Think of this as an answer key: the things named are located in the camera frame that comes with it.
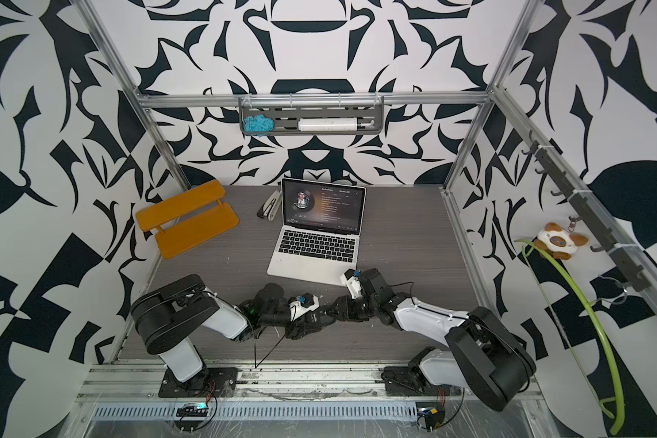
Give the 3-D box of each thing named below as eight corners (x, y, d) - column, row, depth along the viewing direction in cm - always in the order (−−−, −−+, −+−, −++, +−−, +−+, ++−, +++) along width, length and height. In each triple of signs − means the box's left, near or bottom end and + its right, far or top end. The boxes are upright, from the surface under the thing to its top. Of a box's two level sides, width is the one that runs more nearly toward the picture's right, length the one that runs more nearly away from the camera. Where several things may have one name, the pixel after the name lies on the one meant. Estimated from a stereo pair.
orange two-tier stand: (171, 264, 100) (151, 242, 88) (150, 232, 109) (129, 208, 97) (242, 220, 112) (232, 195, 101) (218, 194, 121) (207, 169, 110)
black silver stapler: (257, 217, 111) (256, 213, 109) (272, 192, 120) (271, 189, 118) (271, 221, 110) (270, 217, 108) (285, 196, 118) (284, 192, 117)
